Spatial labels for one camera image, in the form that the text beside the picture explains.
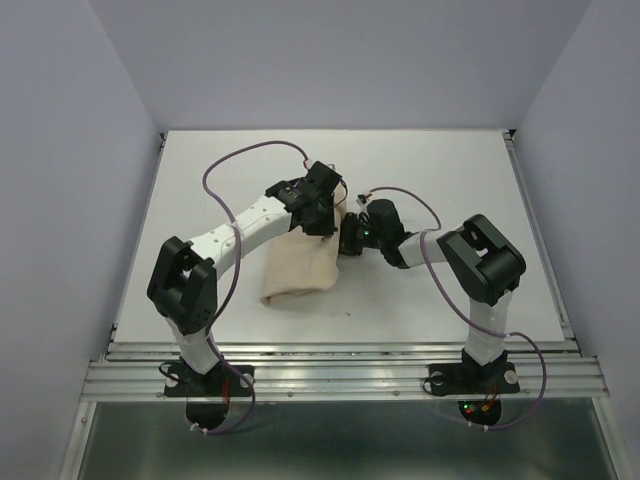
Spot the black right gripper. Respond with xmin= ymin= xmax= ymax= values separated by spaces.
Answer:
xmin=316 ymin=211 xmax=385 ymax=256

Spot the beige cloth drape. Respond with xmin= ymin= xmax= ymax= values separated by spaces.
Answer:
xmin=260 ymin=185 xmax=348 ymax=307

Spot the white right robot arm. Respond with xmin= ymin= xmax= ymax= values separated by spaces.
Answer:
xmin=339 ymin=199 xmax=526 ymax=390

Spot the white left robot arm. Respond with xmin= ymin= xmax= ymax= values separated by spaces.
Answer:
xmin=147 ymin=162 xmax=347 ymax=394

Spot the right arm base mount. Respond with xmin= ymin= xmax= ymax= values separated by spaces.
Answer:
xmin=421 ymin=350 xmax=520 ymax=429

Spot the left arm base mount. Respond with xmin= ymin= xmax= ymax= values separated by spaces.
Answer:
xmin=158 ymin=358 xmax=256 ymax=436

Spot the aluminium mounting rail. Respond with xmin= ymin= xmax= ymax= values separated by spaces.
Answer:
xmin=81 ymin=340 xmax=609 ymax=402

